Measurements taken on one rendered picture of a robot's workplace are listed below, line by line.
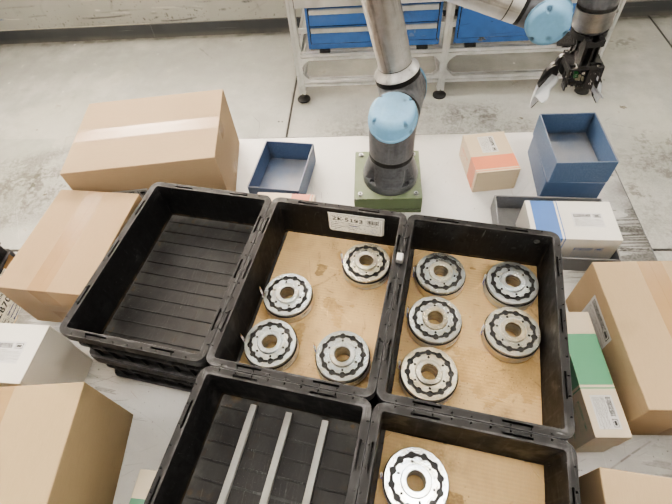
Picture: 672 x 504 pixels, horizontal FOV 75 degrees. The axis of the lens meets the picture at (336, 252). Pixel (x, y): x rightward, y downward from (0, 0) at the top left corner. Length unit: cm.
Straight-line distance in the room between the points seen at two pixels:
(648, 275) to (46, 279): 127
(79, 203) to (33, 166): 185
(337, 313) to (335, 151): 66
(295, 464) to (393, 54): 90
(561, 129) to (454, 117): 136
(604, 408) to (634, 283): 26
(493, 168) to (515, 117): 153
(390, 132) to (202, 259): 53
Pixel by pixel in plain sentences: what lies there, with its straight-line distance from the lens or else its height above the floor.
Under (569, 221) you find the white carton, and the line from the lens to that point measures 120.
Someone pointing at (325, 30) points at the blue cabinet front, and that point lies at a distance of 267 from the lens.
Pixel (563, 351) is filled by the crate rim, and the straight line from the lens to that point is 83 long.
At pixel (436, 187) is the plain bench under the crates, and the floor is 70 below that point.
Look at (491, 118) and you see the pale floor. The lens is 278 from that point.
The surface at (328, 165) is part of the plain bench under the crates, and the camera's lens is 139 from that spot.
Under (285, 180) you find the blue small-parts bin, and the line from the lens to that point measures 136.
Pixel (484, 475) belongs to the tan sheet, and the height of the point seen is 83.
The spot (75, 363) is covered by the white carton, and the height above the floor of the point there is 75.
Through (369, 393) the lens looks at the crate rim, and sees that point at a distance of 75.
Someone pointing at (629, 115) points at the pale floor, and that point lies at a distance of 304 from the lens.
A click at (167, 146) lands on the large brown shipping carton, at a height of 90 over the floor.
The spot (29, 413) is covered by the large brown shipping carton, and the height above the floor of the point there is 90.
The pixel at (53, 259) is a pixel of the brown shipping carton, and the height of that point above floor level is 86.
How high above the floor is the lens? 164
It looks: 54 degrees down
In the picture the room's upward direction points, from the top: 7 degrees counter-clockwise
